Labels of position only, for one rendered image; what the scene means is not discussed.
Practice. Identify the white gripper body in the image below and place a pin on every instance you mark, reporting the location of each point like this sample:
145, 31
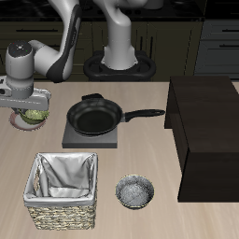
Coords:
26, 101

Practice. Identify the grey speckled bowl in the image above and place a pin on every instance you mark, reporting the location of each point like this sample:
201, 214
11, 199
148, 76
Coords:
134, 191

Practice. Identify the black frying pan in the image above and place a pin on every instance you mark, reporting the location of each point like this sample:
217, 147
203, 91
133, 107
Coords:
93, 119

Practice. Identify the woven basket with white liner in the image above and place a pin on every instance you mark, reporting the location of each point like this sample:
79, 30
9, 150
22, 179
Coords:
62, 189

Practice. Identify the dark grey stove plate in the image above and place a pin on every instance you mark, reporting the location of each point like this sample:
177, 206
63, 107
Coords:
90, 141

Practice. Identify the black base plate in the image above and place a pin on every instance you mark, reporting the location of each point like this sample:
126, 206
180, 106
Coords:
93, 71

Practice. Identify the dark wooden cabinet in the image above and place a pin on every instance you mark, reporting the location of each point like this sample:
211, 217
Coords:
205, 133

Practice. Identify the green bowl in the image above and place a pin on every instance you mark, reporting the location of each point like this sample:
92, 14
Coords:
33, 116

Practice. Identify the pale pink plate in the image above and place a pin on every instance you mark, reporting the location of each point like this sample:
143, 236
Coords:
21, 124

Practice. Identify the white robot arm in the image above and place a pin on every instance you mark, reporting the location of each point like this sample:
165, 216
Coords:
69, 37

